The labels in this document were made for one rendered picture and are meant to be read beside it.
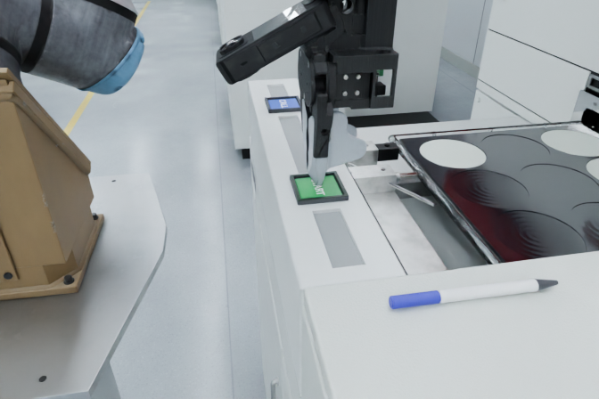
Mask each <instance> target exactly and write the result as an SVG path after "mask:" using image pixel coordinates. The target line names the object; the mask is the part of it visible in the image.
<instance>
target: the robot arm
mask: <svg viewBox="0 0 599 399"><path fill-rule="evenodd" d="M343 1H344V0H302V1H301V2H299V3H297V4H295V5H294V6H292V7H291V8H289V9H287V10H285V11H284V12H281V13H280V14H278V15H276V16H275V17H274V18H272V19H270V20H268V21H266V22H265V23H263V24H261V25H259V26H258V27H256V28H254V29H253V30H251V31H249V32H248V33H246V34H244V35H243V36H242V35H239V36H237V37H234V38H233V39H231V40H229V41H227V42H226V43H225V44H223V45H221V46H220V47H219V49H218V50H217V55H216V66H217V68H218V70H219V71H220V73H221V75H222V76H223V78H224V79H225V81H226V82H227V83H228V84H229V85H233V84H235V83H237V82H240V81H243V80H244V79H246V78H248V77H251V76H252V75H254V74H255V73H257V72H258V71H259V70H260V69H262V68H264V67H265V66H266V65H268V64H270V63H271V62H273V61H276V60H277V59H279V58H281V57H283V56H284V55H285V54H287V53H289V52H291V51H293V50H295V49H296V48H298V47H300V49H299V57H298V79H299V90H300V112H301V125H302V132H303V144H304V152H305V160H306V169H307V171H308V174H309V175H310V177H311V178H312V180H313V182H314V183H315V185H317V186H318V185H322V184H323V181H324V177H325V172H326V171H327V170H328V169H329V168H331V167H336V166H338V165H341V164H344V163H348V162H350V161H353V160H356V159H360V158H362V157H363V156H364V155H365V153H366V142H365V141H364V140H362V139H360V138H357V129H356V128H355V127H354V126H352V125H350V124H348V119H347V117H346V115H345V114H344V113H343V112H341V111H339V108H347V107H350V108H351V109H352V110H356V109H369V108H370V109H380V108H393V105H394V96H395V88H396V80H397V71H398V56H399V53H397V52H396V51H394V50H393V38H394V29H395V20H396V11H397V2H398V0H345V4H344V3H343ZM137 14H138V13H137V11H136V9H135V7H134V5H133V3H132V0H0V68H8V69H9V70H10V71H11V72H12V73H13V75H14V76H15V77H17V78H18V79H19V81H20V82H21V83H22V80H21V72H24V73H27V74H30V75H33V76H37V77H41V78H45V79H48V80H51V81H54V82H57V83H61V84H64V85H66V86H72V87H75V88H77V89H78V90H79V91H89V92H93V93H97V94H114V93H116V92H117V91H118V90H120V89H121V88H122V87H123V86H125V85H126V84H127V82H128V81H129V80H130V79H131V77H132V76H133V75H134V74H135V71H136V70H137V68H138V66H139V63H140V61H141V59H142V56H143V53H144V34H143V32H142V31H141V30H140V29H139V28H138V27H136V26H135V21H136V18H137ZM384 69H392V77H391V86H390V95H387V96H377V95H385V91H386V85H384V84H383V83H382V82H381V81H379V82H378V77H381V76H383V70H384ZM22 84H23V83H22Z"/></svg>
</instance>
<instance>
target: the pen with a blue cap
mask: <svg viewBox="0 0 599 399"><path fill-rule="evenodd" d="M557 284H558V281H557V280H541V279H528V280H521V281H507V282H499V283H492V284H484V285H477V286H470V287H461V288H454V289H440V290H433V291H425V292H417V293H410V294H403V295H395V296H390V297H389V305H390V308H391V309H399V308H406V307H413V306H420V305H434V304H441V303H448V302H455V301H463V300H470V299H477V298H484V297H498V296H505V295H512V294H520V293H527V292H534V291H539V290H541V289H546V288H549V287H552V286H554V285H557Z"/></svg>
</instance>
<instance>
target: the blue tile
mask: <svg viewBox="0 0 599 399"><path fill-rule="evenodd" d="M268 103H269V106H270V109H282V108H296V107H299V104H298V102H297V100H296V99H295V98H293V99H279V100H268Z"/></svg>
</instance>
